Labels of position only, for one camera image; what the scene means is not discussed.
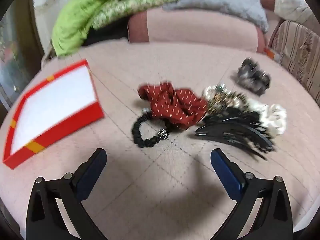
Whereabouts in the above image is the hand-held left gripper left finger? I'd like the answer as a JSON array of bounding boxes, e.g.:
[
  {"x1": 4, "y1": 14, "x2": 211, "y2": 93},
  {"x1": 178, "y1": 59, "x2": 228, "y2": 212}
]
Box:
[{"x1": 26, "y1": 148, "x2": 108, "y2": 240}]

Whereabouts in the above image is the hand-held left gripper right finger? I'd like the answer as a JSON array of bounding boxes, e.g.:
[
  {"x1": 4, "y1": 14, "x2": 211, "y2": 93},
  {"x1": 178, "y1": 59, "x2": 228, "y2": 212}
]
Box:
[{"x1": 210, "y1": 148, "x2": 293, "y2": 240}]

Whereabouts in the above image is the black banana hair clip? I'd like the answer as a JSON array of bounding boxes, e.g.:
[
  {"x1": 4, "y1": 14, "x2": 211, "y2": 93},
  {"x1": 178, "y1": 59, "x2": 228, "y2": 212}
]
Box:
[{"x1": 194, "y1": 110, "x2": 274, "y2": 160}]

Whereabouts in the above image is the black hair tie with bead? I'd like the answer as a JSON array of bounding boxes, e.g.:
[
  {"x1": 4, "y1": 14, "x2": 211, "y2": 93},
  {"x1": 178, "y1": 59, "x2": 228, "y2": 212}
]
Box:
[{"x1": 131, "y1": 111, "x2": 170, "y2": 148}]

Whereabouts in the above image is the white printed scrunchie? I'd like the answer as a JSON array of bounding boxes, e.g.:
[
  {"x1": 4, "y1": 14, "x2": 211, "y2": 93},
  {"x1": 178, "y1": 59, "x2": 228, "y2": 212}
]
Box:
[{"x1": 246, "y1": 99, "x2": 288, "y2": 140}]

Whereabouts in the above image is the pearl bead bracelet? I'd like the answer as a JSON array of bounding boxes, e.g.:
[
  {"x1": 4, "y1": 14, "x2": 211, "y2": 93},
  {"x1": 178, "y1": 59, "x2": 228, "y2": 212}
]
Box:
[{"x1": 202, "y1": 84, "x2": 248, "y2": 117}]

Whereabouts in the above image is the red box with white inside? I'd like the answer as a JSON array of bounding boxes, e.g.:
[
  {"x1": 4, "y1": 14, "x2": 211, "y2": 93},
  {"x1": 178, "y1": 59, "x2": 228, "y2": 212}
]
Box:
[{"x1": 3, "y1": 59, "x2": 105, "y2": 170}]

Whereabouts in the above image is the red dotted scrunchie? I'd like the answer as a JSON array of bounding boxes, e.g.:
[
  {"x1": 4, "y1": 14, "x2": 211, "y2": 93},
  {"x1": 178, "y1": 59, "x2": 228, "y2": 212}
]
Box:
[{"x1": 137, "y1": 81, "x2": 209, "y2": 130}]

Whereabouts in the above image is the grey black organza scrunchie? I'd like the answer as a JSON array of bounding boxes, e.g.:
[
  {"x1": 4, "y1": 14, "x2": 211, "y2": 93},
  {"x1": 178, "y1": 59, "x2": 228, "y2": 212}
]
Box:
[{"x1": 235, "y1": 58, "x2": 272, "y2": 96}]

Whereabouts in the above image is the pink quilted bed mat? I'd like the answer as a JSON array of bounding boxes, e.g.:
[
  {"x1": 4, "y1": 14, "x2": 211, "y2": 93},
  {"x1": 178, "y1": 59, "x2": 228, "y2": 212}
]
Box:
[{"x1": 0, "y1": 40, "x2": 320, "y2": 233}]

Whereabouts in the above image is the small orange packet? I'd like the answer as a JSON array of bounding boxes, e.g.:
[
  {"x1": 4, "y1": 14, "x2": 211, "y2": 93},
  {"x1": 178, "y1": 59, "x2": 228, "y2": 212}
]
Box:
[{"x1": 264, "y1": 47, "x2": 282, "y2": 62}]

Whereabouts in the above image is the pink cushion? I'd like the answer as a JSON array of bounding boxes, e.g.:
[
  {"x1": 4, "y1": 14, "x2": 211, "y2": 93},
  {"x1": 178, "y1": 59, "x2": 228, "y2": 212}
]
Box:
[{"x1": 127, "y1": 7, "x2": 267, "y2": 53}]

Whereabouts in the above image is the striped sofa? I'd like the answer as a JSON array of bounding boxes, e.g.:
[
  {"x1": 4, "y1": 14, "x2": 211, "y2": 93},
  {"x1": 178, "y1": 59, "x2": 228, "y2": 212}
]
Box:
[{"x1": 269, "y1": 20, "x2": 320, "y2": 103}]

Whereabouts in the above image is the green quilt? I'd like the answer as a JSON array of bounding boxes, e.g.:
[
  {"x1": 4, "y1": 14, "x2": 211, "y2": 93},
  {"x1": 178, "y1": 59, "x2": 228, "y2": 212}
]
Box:
[{"x1": 51, "y1": 0, "x2": 193, "y2": 57}]

